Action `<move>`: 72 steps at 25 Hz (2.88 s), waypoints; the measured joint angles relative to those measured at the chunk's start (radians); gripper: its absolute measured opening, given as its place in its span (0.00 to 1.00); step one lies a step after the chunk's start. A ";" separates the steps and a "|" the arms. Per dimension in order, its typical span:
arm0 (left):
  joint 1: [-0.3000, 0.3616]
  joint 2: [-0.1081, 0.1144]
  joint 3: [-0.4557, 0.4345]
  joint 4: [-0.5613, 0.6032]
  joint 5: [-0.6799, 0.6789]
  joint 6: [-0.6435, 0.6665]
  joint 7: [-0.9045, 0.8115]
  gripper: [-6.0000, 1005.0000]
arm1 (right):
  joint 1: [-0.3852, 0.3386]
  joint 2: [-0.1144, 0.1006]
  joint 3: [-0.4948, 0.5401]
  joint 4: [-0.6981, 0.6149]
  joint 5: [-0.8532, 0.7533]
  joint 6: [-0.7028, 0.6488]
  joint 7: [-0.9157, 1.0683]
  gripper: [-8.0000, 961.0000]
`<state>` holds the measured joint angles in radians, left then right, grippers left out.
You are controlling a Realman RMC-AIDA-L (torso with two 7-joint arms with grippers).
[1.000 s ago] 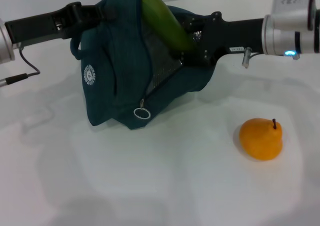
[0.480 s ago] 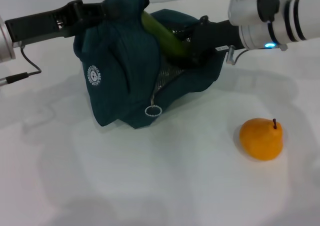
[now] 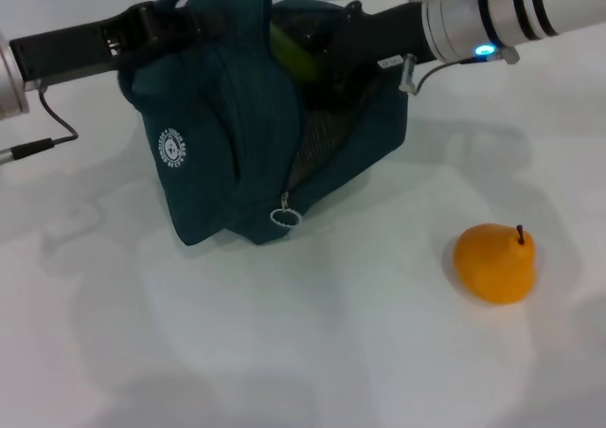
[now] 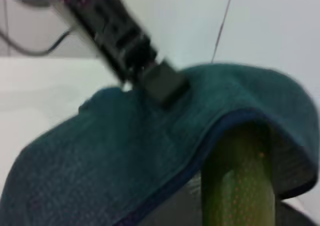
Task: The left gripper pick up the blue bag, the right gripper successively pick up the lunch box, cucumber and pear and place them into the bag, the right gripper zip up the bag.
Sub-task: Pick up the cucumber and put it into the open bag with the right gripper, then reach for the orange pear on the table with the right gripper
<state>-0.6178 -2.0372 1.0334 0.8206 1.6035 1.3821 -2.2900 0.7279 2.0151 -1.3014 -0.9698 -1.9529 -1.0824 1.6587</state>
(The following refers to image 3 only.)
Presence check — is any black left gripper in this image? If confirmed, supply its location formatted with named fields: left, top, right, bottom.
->
left=9, top=0, right=229, bottom=89

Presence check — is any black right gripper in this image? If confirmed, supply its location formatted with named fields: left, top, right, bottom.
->
left=302, top=0, right=431, bottom=113

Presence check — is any green cucumber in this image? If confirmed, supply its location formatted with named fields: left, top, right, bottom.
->
left=268, top=18, right=323, bottom=83

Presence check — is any teal insulated lunch bag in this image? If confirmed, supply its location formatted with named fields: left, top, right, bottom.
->
left=116, top=0, right=409, bottom=247

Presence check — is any orange pear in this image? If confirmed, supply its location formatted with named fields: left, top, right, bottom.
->
left=453, top=223, right=537, bottom=305

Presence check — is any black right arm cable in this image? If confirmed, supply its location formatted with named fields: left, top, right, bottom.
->
left=400, top=44, right=520, bottom=96

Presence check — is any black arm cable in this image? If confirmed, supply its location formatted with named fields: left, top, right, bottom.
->
left=0, top=89, right=80, bottom=164
left=400, top=44, right=520, bottom=96

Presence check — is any silver zipper pull ring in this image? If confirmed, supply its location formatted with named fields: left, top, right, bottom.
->
left=269, top=193, right=304, bottom=230

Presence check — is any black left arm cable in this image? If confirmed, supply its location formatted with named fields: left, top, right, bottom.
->
left=0, top=89, right=80, bottom=164

